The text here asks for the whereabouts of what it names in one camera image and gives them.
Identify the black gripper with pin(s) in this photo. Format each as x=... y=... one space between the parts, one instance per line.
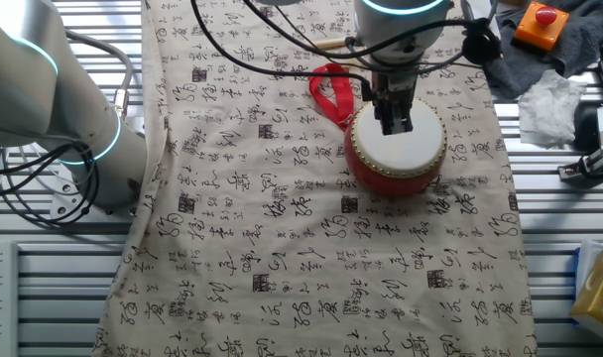
x=393 y=89

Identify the wooden drumstick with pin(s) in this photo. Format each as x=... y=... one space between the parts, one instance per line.
x=331 y=43

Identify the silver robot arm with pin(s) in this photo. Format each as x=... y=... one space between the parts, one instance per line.
x=34 y=99

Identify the red drum with white skin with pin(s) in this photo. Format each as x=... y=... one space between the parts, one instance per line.
x=400 y=149

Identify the crumpled white tissue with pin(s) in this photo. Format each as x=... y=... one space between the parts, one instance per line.
x=549 y=109

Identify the orange emergency stop button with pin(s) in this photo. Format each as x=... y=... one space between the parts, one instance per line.
x=539 y=30

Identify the beige calligraphy print cloth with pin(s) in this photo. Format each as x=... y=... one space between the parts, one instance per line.
x=281 y=223

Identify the black computer mouse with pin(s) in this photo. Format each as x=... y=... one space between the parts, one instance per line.
x=585 y=126

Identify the grey towel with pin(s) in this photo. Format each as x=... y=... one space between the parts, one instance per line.
x=589 y=30

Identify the yellow tissue pack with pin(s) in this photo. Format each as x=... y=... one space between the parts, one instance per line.
x=599 y=292

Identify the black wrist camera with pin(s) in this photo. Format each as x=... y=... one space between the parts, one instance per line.
x=480 y=44

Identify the black camera clamp mount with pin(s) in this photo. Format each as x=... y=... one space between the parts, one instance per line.
x=586 y=168

